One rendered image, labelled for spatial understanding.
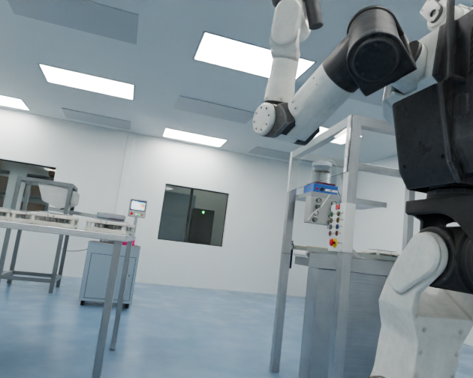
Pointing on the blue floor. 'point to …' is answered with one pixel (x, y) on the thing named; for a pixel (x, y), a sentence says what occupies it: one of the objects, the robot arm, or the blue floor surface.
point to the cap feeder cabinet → (96, 268)
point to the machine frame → (339, 317)
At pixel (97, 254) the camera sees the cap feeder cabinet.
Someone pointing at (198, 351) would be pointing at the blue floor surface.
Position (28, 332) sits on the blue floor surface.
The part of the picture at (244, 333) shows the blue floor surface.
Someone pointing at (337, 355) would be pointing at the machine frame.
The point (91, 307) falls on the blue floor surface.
